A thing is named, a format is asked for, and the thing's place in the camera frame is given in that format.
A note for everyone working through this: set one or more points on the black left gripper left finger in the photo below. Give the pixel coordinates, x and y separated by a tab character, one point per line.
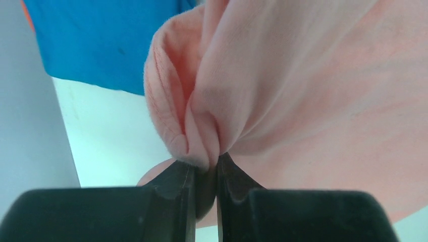
161	210

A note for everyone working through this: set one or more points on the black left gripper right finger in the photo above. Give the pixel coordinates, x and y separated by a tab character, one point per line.
249	212

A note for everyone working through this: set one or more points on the pink t shirt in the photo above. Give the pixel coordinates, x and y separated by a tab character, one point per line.
301	94

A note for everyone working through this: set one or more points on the folded blue t shirt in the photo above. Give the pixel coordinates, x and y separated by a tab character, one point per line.
103	43

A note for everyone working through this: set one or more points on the folded orange t shirt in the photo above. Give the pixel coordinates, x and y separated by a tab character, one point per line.
26	13

